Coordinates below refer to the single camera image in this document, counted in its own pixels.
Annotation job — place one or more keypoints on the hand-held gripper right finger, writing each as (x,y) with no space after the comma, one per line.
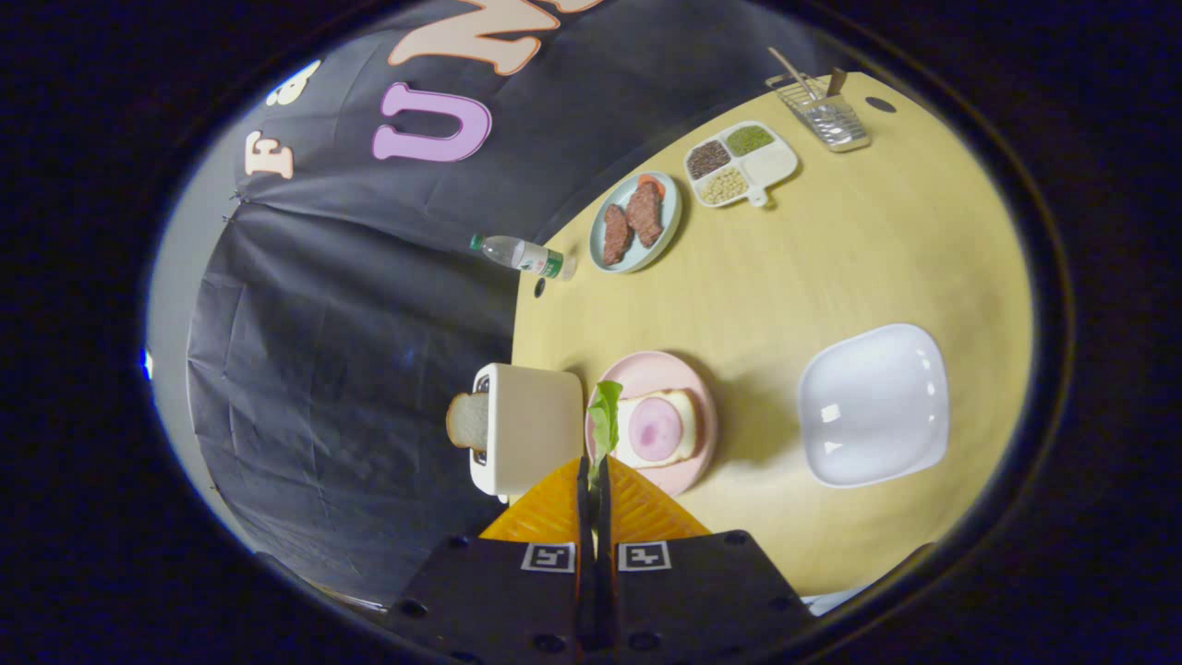
(693,591)

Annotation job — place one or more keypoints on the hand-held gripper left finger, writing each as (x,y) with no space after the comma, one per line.
(517,591)

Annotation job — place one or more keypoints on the brown bread slice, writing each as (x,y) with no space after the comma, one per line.
(466,420)

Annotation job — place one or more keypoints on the green lettuce leaf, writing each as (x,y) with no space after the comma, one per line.
(605,425)

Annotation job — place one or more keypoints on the white toaster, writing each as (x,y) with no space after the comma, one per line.
(526,434)

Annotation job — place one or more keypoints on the white bread slice on plate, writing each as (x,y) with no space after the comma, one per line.
(690,429)

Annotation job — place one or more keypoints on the pink ham slice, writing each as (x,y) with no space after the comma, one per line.
(656,429)

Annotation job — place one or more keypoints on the pink round plate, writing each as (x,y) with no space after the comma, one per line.
(679,369)

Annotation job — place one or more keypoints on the white square plate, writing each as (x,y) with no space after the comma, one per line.
(873,406)

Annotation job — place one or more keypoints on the black backdrop cloth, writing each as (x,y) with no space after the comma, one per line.
(351,369)

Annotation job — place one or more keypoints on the pale blue oval plate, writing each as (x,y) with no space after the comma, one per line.
(639,260)

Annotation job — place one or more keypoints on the clear water bottle green cap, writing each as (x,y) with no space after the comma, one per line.
(522,254)

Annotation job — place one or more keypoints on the brown meat piece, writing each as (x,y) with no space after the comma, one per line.
(616,235)
(645,214)

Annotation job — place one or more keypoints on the orange food slice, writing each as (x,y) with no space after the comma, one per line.
(657,181)

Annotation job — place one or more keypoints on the white divided dish with beans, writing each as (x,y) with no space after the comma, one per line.
(771,164)

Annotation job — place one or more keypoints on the long wooden stick utensil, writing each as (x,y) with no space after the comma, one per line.
(792,72)

